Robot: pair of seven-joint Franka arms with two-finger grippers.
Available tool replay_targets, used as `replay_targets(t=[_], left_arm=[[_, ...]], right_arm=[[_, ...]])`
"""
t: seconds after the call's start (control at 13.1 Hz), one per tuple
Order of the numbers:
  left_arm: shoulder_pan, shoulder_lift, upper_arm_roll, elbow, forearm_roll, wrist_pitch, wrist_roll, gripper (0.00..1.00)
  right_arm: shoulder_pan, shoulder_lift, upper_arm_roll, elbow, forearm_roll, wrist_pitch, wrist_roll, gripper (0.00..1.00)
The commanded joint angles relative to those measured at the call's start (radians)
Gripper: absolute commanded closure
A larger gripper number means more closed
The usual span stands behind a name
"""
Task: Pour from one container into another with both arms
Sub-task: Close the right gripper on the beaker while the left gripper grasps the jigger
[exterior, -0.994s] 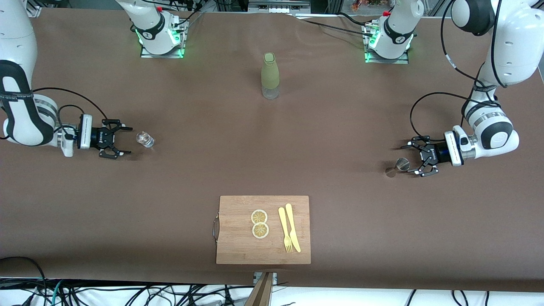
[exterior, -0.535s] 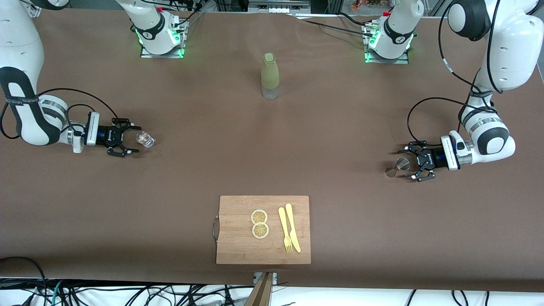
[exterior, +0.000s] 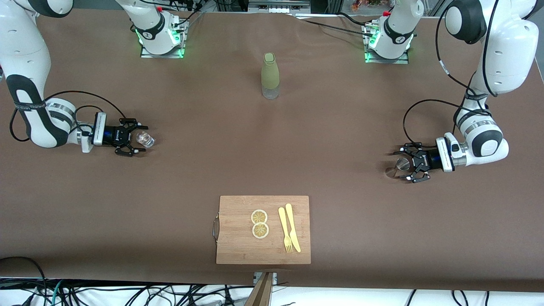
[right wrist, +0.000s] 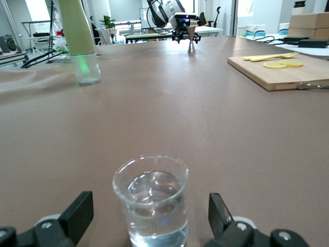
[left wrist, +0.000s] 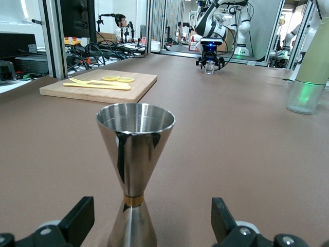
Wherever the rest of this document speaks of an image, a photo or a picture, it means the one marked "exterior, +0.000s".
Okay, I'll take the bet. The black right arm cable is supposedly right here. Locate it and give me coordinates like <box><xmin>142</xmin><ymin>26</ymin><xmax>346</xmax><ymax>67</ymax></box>
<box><xmin>9</xmin><ymin>90</ymin><xmax>129</xmax><ymax>143</ymax></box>

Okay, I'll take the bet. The wooden beam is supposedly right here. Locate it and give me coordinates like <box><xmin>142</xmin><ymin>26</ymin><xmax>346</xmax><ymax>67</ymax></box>
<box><xmin>246</xmin><ymin>272</ymin><xmax>275</xmax><ymax>306</ymax></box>

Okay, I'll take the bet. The yellow plastic fork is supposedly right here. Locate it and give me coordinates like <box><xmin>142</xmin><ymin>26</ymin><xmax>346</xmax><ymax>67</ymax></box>
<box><xmin>278</xmin><ymin>207</ymin><xmax>294</xmax><ymax>254</ymax></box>

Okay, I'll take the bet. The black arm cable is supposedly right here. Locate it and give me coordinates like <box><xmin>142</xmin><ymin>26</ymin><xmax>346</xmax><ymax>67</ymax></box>
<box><xmin>9</xmin><ymin>90</ymin><xmax>129</xmax><ymax>143</ymax></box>
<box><xmin>402</xmin><ymin>0</ymin><xmax>510</xmax><ymax>149</ymax></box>

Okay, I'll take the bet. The yellow plastic knife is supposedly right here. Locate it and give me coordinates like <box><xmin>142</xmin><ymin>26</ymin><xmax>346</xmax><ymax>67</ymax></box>
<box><xmin>285</xmin><ymin>203</ymin><xmax>302</xmax><ymax>253</ymax></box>

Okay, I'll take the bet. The wooden cutting board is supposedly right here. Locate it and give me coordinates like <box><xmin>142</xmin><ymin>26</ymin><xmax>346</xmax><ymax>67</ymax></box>
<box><xmin>216</xmin><ymin>195</ymin><xmax>312</xmax><ymax>265</ymax></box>

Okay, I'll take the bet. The black base cable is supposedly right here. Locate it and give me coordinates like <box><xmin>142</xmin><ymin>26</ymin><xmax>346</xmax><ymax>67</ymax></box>
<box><xmin>293</xmin><ymin>13</ymin><xmax>385</xmax><ymax>40</ymax></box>

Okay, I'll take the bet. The clear glass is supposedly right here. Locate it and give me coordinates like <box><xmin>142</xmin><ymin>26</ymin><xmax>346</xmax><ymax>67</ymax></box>
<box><xmin>385</xmin><ymin>157</ymin><xmax>411</xmax><ymax>179</ymax></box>

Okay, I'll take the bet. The grey power strip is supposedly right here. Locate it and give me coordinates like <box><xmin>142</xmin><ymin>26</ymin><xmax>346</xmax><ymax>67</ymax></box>
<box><xmin>249</xmin><ymin>0</ymin><xmax>311</xmax><ymax>14</ymax></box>

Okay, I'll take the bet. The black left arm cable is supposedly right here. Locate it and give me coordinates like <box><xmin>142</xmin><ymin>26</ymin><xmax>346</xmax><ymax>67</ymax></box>
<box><xmin>402</xmin><ymin>0</ymin><xmax>510</xmax><ymax>149</ymax></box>

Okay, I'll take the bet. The brown table cover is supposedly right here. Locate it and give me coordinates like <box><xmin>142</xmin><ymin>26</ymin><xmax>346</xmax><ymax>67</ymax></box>
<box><xmin>0</xmin><ymin>9</ymin><xmax>544</xmax><ymax>294</ymax></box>

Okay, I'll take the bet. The green frosted bottle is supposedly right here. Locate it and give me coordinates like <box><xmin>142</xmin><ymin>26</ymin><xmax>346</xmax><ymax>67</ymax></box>
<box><xmin>261</xmin><ymin>52</ymin><xmax>281</xmax><ymax>100</ymax></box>

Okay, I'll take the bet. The thick black cable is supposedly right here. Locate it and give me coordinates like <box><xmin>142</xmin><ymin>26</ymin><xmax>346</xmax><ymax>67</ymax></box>
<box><xmin>0</xmin><ymin>256</ymin><xmax>48</xmax><ymax>306</ymax></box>

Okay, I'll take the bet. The teal cable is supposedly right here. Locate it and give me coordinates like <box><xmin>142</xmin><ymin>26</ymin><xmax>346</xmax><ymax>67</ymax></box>
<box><xmin>50</xmin><ymin>280</ymin><xmax>65</xmax><ymax>306</ymax></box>

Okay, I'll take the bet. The metal bracket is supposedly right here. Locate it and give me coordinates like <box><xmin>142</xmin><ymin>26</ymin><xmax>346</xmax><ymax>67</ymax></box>
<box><xmin>254</xmin><ymin>272</ymin><xmax>278</xmax><ymax>286</ymax></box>

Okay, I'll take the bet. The clear glass cup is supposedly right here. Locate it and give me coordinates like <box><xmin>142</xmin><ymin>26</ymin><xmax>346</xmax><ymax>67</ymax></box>
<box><xmin>136</xmin><ymin>131</ymin><xmax>156</xmax><ymax>149</ymax></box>

